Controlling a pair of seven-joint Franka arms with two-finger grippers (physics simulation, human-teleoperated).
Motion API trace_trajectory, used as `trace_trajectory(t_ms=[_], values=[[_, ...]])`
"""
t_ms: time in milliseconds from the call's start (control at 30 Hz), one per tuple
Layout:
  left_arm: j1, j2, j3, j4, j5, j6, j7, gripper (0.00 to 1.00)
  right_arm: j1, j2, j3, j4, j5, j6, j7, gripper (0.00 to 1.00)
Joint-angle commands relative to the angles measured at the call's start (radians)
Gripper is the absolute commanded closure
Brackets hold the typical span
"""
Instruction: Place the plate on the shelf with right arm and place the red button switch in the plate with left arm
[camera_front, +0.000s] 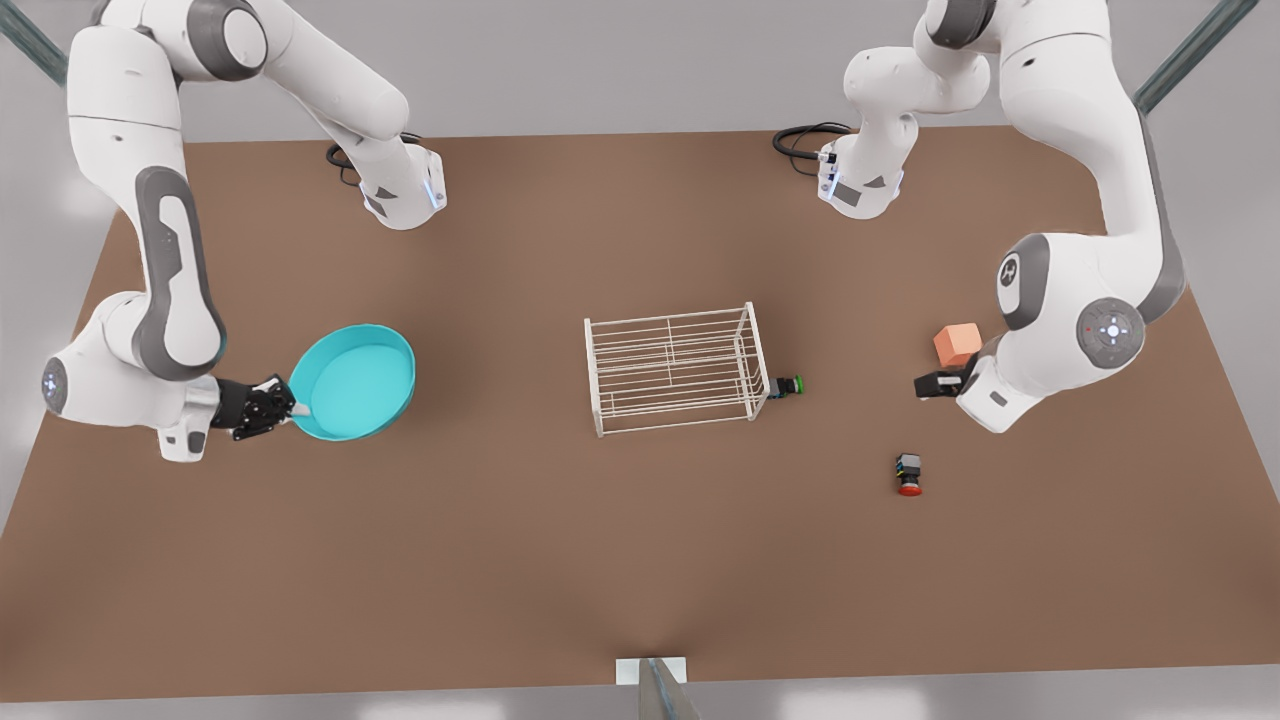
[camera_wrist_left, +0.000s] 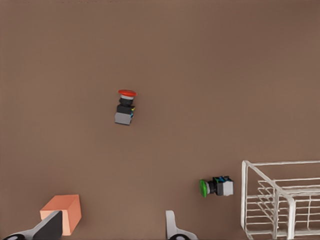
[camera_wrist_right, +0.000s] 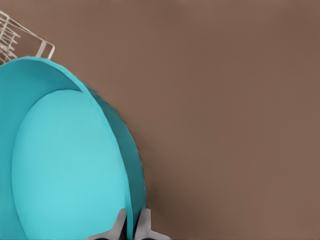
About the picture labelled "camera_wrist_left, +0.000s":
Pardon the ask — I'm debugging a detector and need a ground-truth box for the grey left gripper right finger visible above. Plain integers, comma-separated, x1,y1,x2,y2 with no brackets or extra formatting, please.
165,210,199,240

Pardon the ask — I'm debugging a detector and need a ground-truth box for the white wire shelf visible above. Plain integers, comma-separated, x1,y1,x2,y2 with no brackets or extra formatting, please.
240,159,320,240

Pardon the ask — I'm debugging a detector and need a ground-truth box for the green button switch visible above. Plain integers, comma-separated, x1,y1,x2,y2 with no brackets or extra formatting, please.
198,175,235,199

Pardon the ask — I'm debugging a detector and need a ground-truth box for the red button switch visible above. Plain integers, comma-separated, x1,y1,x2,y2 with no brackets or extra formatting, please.
114,89,138,126

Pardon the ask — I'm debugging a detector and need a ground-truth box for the orange block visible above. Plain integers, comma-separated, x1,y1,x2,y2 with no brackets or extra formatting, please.
39,194,83,237

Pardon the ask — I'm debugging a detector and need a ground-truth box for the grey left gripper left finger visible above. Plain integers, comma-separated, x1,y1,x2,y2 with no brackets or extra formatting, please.
1,210,63,240

